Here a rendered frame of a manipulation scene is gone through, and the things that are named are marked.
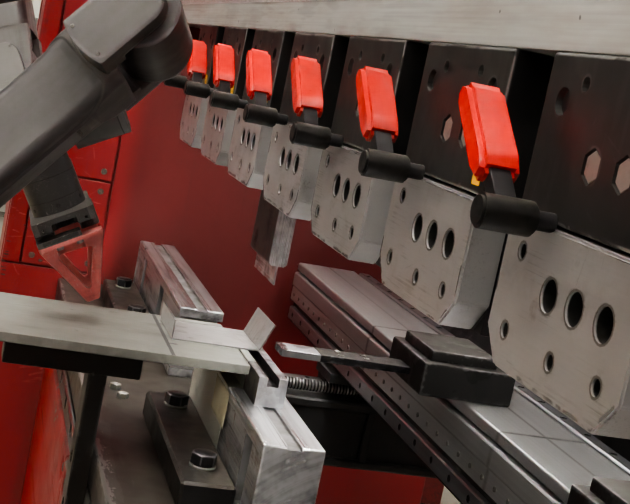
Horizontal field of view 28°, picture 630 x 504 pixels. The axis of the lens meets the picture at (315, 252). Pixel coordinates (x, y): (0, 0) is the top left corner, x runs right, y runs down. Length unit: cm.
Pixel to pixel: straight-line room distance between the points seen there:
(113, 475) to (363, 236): 48
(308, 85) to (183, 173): 119
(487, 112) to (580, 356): 14
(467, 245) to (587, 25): 15
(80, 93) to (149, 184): 133
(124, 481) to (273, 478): 18
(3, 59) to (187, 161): 92
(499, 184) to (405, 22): 32
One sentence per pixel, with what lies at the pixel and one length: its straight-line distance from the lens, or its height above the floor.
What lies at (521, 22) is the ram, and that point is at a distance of 72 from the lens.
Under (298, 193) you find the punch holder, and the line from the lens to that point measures 110.
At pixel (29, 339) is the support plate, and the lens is 126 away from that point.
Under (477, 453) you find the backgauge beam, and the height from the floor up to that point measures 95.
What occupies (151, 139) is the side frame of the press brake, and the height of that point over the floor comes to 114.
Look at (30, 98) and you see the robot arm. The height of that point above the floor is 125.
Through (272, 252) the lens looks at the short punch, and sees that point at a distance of 131.
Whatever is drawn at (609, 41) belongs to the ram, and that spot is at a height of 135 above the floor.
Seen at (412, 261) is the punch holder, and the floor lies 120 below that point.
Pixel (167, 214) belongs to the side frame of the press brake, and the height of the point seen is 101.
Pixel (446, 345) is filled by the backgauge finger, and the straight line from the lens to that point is 143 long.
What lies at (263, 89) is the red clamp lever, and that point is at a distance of 120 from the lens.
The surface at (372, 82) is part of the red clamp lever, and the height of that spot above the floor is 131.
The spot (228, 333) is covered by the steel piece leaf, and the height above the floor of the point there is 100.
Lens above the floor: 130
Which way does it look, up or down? 8 degrees down
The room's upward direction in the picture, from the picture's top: 12 degrees clockwise
